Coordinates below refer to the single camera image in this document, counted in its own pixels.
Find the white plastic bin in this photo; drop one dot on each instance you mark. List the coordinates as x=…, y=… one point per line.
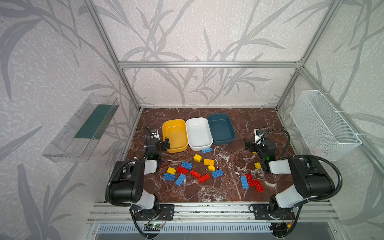
x=199, y=134

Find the yellow plastic bin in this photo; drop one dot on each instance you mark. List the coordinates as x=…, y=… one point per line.
x=176, y=132

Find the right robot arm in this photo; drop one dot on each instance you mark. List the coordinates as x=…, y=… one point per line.
x=314, y=178

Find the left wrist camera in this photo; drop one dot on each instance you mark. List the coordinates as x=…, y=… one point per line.
x=155, y=134

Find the white wire mesh basket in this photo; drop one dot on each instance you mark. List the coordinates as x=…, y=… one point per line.
x=324, y=130

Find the blue brick group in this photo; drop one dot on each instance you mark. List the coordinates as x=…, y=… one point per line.
x=244, y=182

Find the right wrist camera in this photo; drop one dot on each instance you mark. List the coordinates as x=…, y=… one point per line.
x=258, y=135

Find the clear plastic wall tray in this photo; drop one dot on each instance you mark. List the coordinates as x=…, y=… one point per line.
x=77, y=140

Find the red brick right upper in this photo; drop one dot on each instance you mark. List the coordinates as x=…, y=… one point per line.
x=250, y=180

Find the red brick upper left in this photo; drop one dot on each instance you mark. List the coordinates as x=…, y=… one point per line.
x=182, y=170

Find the green circuit board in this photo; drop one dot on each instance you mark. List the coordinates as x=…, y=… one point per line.
x=152, y=227

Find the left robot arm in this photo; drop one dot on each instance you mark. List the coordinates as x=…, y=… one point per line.
x=125, y=187

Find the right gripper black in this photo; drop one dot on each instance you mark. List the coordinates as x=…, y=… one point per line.
x=252, y=146

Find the yellow sloped brick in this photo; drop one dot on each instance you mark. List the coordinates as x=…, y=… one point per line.
x=197, y=158

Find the yellow long brick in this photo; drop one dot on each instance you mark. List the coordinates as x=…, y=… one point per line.
x=208, y=162

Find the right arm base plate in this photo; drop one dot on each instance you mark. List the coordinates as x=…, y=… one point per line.
x=266, y=212

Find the red brick right lower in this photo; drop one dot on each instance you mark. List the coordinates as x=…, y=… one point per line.
x=258, y=186

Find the teal plastic bin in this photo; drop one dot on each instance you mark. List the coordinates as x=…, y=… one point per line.
x=222, y=129

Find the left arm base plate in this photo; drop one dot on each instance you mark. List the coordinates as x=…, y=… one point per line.
x=164, y=212

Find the blue brick by white bin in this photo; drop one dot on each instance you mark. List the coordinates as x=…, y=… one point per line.
x=208, y=150

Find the aluminium front rail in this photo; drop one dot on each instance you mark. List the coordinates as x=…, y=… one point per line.
x=214, y=212

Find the right base wiring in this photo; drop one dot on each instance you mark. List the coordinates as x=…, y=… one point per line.
x=282, y=228

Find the small yellow brick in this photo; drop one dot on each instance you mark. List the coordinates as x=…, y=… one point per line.
x=211, y=168

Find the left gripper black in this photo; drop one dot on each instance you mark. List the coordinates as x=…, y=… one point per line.
x=163, y=144

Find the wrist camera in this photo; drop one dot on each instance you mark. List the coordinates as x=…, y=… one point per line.
x=155, y=134
x=258, y=135

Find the red brick lower middle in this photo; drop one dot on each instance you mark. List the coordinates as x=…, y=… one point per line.
x=204, y=178

